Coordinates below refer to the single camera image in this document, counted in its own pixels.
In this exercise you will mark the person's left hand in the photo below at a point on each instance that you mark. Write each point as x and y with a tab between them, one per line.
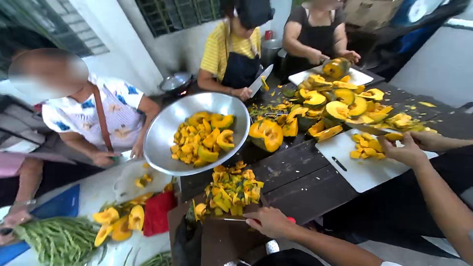
190	234

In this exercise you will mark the person's right hand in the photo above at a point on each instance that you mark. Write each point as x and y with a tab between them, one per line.
272	222

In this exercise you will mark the person's right thumb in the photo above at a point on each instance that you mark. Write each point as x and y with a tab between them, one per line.
254	224

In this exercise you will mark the person's right index finger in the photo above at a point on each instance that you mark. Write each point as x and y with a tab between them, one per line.
251	215

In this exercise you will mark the green-skinned pumpkin wedge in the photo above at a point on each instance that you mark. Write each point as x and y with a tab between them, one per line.
192	216

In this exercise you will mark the brown cutting board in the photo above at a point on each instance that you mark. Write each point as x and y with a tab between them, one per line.
229	236

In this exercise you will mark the pile of pumpkin peels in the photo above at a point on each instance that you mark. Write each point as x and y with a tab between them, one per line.
232	192

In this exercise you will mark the person's body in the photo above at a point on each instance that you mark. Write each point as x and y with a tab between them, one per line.
290	259

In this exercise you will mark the dark wooden table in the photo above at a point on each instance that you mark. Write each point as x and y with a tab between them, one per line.
295	177

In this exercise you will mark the halved pumpkin, green skin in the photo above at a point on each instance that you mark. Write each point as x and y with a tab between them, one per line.
266	135

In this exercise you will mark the red cloth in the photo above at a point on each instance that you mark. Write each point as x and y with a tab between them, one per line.
159	214

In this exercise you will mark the pile of cut pumpkin chunks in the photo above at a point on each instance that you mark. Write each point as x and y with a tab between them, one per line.
196	138

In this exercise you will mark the large silver metal bowl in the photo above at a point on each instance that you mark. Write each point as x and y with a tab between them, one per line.
159	147

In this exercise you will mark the yellow pumpkin piece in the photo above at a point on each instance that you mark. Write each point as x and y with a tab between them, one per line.
136	218
102	235
106	215
121	229

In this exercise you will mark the translucent white cutting board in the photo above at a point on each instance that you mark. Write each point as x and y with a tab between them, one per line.
125	181

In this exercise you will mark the pumpkin strip, yellow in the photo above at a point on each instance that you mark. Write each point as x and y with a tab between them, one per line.
264	83

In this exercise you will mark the pile of pumpkin cubes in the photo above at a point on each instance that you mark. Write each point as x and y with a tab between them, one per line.
366	147

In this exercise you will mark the wide silver knife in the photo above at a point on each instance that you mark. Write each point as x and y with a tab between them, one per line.
260	80

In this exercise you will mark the white table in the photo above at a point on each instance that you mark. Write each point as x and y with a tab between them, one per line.
118	255

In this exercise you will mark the pile of pumpkin slices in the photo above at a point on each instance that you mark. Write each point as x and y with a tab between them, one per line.
345	107

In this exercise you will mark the large steel knife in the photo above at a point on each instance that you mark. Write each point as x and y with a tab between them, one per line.
369	129

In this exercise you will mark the silver wok with lid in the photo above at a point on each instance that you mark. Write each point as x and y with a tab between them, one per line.
176	82

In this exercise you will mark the large metal pot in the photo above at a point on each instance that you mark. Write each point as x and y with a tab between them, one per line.
271	49

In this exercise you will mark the large pumpkin, cut open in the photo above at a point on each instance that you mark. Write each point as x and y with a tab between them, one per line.
336	69

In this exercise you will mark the red can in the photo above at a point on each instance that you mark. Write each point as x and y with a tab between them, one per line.
268	35

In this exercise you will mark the blue cutting board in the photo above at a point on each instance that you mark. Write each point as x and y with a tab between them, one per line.
62	203

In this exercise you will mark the bundle of green beans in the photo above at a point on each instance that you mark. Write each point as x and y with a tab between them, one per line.
55	240

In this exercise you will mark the window with dark grille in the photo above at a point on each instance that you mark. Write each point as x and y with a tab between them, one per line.
179	14

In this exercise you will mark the brown cardboard box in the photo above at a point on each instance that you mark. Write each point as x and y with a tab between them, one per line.
369	13

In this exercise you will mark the window with grey louvres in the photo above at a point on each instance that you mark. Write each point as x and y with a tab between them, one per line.
74	29

